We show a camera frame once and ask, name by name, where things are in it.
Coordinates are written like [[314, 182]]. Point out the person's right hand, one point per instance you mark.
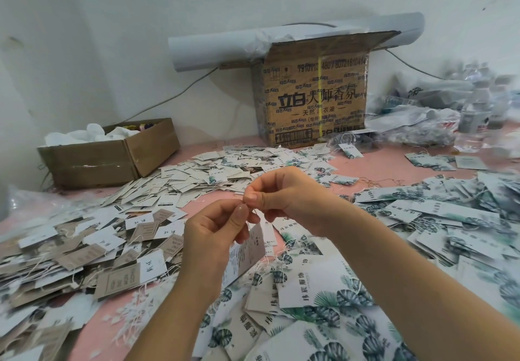
[[296, 198]]

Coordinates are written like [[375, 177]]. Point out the person's left hand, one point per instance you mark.
[[210, 243]]

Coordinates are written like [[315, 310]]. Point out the single white leaf print tag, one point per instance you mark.
[[244, 255]]

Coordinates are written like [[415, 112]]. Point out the heap of small tags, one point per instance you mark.
[[215, 171]]

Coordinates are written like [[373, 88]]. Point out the pile of brown white tags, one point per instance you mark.
[[63, 267]]

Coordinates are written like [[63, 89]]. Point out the pile of green leaf tags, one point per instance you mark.
[[439, 252]]

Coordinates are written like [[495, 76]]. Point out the person's right forearm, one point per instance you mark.
[[443, 296]]

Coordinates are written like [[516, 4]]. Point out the large printed cardboard box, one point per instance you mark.
[[315, 96]]

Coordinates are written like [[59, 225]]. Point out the small open cardboard box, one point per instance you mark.
[[108, 155]]

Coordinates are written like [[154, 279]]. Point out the white crumpled material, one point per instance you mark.
[[91, 135]]

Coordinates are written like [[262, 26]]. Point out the white roll in plastic wrap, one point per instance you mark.
[[221, 48]]

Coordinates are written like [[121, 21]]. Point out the heap of clear plastic bags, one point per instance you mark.
[[445, 117]]

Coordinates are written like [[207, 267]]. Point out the clear plastic bag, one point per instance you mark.
[[34, 204]]

